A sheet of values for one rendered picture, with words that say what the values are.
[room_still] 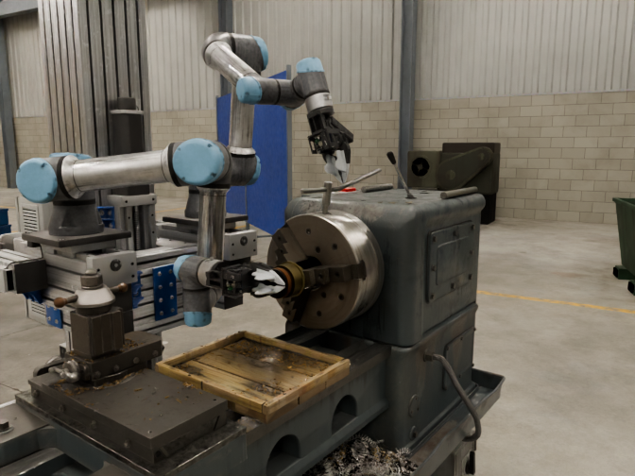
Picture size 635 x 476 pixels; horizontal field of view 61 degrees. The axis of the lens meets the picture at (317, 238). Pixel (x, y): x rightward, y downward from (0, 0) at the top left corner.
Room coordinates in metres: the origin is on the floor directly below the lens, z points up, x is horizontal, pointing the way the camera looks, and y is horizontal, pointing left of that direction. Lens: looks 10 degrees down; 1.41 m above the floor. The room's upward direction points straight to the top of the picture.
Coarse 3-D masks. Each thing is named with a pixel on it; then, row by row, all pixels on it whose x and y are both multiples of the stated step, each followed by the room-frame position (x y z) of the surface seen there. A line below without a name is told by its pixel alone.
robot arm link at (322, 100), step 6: (312, 96) 1.55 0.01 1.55; (318, 96) 1.55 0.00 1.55; (324, 96) 1.55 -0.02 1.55; (330, 96) 1.56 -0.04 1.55; (306, 102) 1.57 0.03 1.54; (312, 102) 1.55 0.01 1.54; (318, 102) 1.55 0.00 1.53; (324, 102) 1.55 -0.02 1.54; (330, 102) 1.56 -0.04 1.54; (312, 108) 1.55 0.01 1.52; (318, 108) 1.55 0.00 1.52
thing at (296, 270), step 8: (280, 264) 1.35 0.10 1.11; (288, 264) 1.32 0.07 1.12; (296, 264) 1.32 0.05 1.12; (280, 272) 1.27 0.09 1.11; (288, 272) 1.29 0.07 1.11; (296, 272) 1.30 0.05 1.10; (264, 280) 1.30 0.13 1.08; (288, 280) 1.27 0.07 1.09; (296, 280) 1.29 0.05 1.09; (304, 280) 1.31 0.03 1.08; (288, 288) 1.27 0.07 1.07; (296, 288) 1.29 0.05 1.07; (272, 296) 1.29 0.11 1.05; (280, 296) 1.27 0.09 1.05; (288, 296) 1.29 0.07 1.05; (296, 296) 1.32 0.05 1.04
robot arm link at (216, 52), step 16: (224, 32) 1.91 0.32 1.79; (208, 48) 1.81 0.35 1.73; (224, 48) 1.80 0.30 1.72; (208, 64) 1.84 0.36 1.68; (224, 64) 1.72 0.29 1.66; (240, 64) 1.68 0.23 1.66; (240, 80) 1.58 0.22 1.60; (256, 80) 1.57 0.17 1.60; (272, 80) 1.61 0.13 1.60; (240, 96) 1.58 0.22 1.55; (256, 96) 1.57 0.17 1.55; (272, 96) 1.60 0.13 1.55
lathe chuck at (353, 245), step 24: (312, 216) 1.40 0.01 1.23; (336, 216) 1.41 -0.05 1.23; (312, 240) 1.40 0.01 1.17; (336, 240) 1.35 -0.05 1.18; (360, 240) 1.36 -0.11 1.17; (312, 264) 1.48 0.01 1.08; (336, 288) 1.35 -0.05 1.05; (360, 288) 1.31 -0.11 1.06; (312, 312) 1.40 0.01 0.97; (336, 312) 1.35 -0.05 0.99; (360, 312) 1.38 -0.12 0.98
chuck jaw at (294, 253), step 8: (280, 232) 1.41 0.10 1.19; (288, 232) 1.42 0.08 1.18; (280, 240) 1.41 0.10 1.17; (288, 240) 1.40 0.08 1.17; (296, 240) 1.42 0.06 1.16; (280, 248) 1.39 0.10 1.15; (288, 248) 1.38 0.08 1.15; (296, 248) 1.40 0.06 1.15; (280, 256) 1.38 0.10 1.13; (288, 256) 1.36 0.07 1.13; (296, 256) 1.38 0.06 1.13; (304, 256) 1.40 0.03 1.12; (312, 256) 1.42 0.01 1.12
